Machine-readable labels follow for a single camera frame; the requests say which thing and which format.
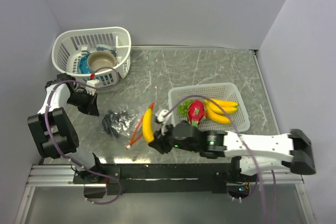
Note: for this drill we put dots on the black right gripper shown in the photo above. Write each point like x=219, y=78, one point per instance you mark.
x=160, y=142

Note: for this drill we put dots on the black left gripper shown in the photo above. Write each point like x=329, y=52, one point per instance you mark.
x=91, y=107

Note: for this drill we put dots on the green fake grapes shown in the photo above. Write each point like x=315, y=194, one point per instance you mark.
x=184, y=106

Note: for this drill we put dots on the red fake apple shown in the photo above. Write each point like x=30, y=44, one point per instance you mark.
x=196, y=113

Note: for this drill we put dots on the dark fake grapes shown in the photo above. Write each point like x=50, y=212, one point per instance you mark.
x=118, y=124

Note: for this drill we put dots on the single yellow fake banana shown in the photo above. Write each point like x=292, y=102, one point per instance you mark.
x=147, y=126

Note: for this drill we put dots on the clear zip top bag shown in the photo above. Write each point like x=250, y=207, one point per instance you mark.
x=136, y=128

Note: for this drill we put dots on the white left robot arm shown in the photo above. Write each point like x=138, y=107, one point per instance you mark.
x=54, y=133

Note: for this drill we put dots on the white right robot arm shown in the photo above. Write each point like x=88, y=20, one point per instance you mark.
x=256, y=153

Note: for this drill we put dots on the blue plate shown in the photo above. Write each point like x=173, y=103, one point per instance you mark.
x=82, y=67

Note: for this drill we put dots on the beige bowl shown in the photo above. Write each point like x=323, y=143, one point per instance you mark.
x=100, y=59

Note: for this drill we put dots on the blue patterned white dish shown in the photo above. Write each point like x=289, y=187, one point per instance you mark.
x=103, y=47

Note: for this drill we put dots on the white slotted dish basket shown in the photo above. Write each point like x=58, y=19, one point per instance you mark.
x=72, y=49

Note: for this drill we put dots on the white perforated tray basket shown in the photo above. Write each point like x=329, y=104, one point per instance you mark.
x=221, y=91

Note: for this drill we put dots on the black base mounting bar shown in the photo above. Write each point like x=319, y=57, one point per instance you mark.
x=166, y=178

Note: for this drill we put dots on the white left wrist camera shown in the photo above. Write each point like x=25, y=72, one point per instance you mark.
x=92, y=84

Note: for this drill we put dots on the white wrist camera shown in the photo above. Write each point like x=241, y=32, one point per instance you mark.
x=92, y=84
x=163, y=118

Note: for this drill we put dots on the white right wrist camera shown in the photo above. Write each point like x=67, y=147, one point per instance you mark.
x=163, y=118

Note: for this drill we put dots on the aluminium frame rail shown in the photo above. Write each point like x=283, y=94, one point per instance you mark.
x=62, y=176

